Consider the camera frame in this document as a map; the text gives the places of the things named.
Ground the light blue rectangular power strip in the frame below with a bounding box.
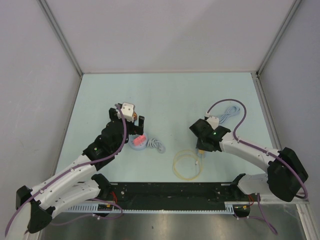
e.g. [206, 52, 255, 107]
[196, 105, 241, 160]

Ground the white slotted cable duct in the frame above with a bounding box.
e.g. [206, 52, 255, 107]
[64, 202, 251, 215]

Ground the round light blue power strip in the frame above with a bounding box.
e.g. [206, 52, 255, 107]
[128, 132, 166, 154]

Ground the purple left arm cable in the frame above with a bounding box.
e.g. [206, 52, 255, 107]
[4, 103, 127, 237]

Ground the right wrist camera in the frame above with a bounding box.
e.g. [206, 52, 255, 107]
[204, 112, 220, 130]

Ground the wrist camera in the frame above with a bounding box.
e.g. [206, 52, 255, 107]
[118, 102, 136, 123]
[204, 112, 220, 130]

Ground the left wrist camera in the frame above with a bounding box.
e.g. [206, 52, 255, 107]
[118, 102, 136, 123]

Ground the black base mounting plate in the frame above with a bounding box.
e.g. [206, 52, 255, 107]
[97, 182, 257, 211]

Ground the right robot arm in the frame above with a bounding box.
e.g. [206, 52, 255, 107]
[189, 119, 309, 202]

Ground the pink square plug adapter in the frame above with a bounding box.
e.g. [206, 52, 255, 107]
[132, 135, 147, 147]

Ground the dark red cube socket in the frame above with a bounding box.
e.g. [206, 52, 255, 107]
[133, 112, 138, 122]

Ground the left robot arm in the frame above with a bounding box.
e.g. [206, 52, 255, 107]
[13, 102, 145, 234]

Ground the yellow charging cable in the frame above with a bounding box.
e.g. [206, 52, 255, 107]
[172, 149, 204, 181]

